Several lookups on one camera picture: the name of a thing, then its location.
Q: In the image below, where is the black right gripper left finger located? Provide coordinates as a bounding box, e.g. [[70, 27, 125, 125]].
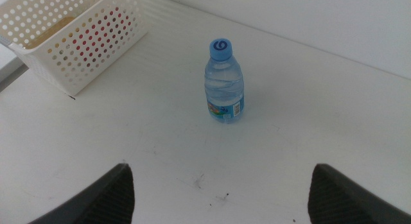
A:
[[27, 162, 136, 224]]

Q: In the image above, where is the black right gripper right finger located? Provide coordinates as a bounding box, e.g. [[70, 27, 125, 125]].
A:
[[307, 163, 411, 224]]

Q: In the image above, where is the small water bottle blue cap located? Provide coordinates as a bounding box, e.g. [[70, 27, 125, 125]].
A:
[[204, 37, 245, 125]]

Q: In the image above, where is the red cola can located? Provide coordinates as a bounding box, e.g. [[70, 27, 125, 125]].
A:
[[72, 7, 132, 63]]

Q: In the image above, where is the white perforated plastic basket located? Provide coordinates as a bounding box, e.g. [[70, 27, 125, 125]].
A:
[[0, 0, 149, 97]]

